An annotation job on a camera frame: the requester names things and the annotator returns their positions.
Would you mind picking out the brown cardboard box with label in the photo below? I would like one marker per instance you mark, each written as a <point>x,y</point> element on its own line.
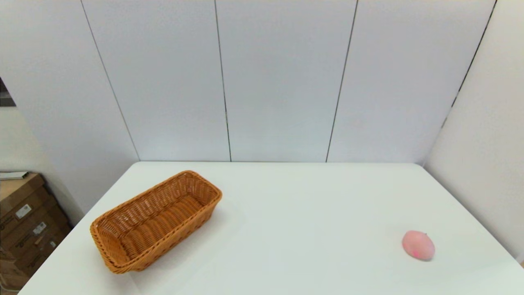
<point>49,223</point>
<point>18,194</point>
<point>45,254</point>

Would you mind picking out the flat white board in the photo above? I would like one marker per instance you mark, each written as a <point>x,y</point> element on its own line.
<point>12,175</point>

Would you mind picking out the brown woven wicker basket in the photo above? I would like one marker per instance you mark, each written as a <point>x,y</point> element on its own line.
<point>163,223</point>

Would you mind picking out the pink peach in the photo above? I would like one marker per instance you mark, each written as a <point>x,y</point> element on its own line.
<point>417,245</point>

